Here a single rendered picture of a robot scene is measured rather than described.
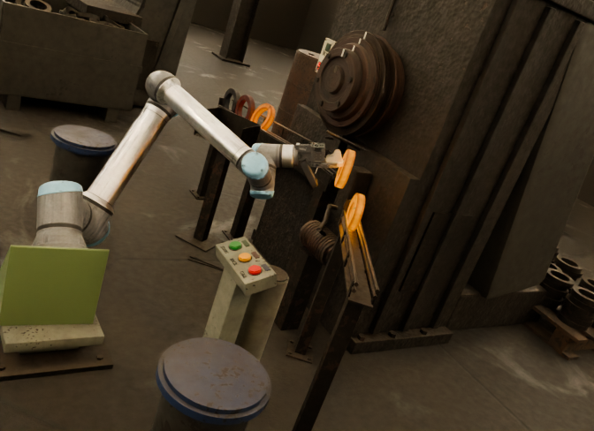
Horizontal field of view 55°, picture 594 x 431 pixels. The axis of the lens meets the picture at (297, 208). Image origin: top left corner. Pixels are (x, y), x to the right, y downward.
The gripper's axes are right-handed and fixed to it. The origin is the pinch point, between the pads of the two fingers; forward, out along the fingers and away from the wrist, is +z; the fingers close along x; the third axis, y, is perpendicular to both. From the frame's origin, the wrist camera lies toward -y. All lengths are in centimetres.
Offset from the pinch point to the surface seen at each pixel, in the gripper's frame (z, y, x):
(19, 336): -106, -48, -58
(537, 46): 75, 44, 34
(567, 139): 107, -1, 65
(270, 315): -24, -45, -40
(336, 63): -6, 33, 47
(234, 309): -35, -36, -52
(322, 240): -7.9, -36.4, 8.5
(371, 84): 9.5, 26.3, 33.3
